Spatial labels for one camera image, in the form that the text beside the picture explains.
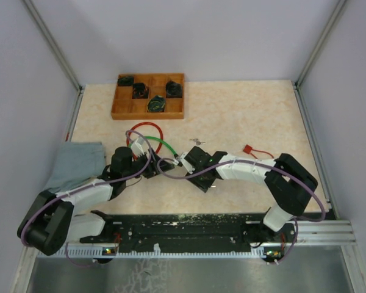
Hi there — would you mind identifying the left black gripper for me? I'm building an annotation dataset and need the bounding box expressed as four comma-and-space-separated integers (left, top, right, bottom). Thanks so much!
123, 148, 174, 180

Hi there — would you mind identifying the green cable lock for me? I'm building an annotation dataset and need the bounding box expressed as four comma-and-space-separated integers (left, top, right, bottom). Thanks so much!
145, 136, 182, 167

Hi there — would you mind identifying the red cable lock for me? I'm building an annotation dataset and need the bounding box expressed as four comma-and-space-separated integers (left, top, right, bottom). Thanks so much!
131, 121, 163, 154

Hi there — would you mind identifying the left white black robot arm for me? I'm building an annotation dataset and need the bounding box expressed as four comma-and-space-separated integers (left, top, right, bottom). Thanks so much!
17, 146, 179, 256

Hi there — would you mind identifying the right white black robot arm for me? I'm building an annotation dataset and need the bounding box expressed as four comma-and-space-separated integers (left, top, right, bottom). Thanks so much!
180, 146, 318, 242

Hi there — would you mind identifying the far silver key bunch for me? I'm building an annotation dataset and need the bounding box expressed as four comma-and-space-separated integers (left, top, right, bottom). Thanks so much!
190, 139, 205, 146

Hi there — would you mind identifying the blue yellow rolled tie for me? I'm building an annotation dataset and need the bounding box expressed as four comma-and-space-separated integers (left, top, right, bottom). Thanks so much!
147, 95, 166, 113

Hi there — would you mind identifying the wooden compartment tray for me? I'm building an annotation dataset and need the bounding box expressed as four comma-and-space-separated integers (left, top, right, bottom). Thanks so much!
111, 73, 185, 120

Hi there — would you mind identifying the black dotted rolled tie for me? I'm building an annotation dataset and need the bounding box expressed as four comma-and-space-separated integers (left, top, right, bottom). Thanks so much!
165, 81, 183, 98

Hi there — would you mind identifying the black orange rolled tie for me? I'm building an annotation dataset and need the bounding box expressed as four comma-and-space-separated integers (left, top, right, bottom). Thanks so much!
132, 82, 149, 99

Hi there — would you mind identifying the folded blue jeans cloth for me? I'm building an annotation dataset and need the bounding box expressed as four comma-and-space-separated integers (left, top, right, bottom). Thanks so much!
43, 142, 106, 194

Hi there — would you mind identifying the dark green rolled tie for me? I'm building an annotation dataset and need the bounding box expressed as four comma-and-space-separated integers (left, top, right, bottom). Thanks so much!
117, 75, 134, 87

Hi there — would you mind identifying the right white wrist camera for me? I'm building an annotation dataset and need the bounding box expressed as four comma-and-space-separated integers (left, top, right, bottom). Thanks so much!
178, 152, 195, 174

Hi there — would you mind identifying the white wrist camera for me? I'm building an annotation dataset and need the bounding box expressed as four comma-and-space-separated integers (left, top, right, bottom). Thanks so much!
129, 137, 148, 159
178, 152, 195, 174

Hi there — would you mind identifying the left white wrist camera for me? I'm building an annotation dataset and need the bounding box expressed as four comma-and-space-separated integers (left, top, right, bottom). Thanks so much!
129, 137, 148, 159

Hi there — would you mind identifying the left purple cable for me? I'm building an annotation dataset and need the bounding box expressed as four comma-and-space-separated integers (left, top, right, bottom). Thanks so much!
20, 129, 155, 269

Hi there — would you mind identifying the purple cable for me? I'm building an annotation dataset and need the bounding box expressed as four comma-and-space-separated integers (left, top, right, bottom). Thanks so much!
20, 129, 155, 269
157, 157, 326, 266

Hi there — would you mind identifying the thin red wire padlock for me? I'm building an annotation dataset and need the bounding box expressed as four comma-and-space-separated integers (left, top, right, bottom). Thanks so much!
242, 145, 275, 159

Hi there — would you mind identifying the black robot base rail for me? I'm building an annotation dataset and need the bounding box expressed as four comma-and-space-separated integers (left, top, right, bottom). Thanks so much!
45, 212, 296, 263

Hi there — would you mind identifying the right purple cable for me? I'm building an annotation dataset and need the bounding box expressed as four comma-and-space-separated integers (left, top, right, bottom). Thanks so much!
157, 157, 326, 266

